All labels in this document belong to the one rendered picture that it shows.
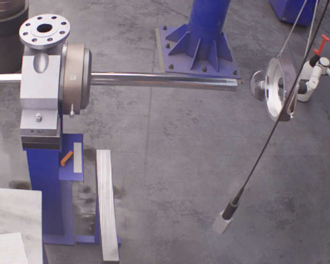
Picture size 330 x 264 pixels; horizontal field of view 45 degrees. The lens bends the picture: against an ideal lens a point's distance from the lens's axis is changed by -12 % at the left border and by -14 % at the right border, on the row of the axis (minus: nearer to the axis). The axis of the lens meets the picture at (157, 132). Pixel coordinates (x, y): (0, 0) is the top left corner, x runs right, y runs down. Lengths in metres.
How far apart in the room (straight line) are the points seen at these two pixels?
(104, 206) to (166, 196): 1.18
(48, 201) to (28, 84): 0.79
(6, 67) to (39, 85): 1.88
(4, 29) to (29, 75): 1.58
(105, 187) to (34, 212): 0.39
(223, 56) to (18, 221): 2.88
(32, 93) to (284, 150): 2.38
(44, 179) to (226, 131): 1.82
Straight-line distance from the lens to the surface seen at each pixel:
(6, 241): 1.96
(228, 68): 4.21
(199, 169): 3.36
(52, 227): 2.82
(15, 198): 2.07
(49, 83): 2.02
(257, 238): 3.18
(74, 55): 2.11
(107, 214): 2.02
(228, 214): 1.89
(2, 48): 3.74
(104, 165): 2.17
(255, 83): 2.78
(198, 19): 3.94
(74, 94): 2.09
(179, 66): 4.05
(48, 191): 2.44
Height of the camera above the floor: 2.62
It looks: 48 degrees down
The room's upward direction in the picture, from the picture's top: 14 degrees clockwise
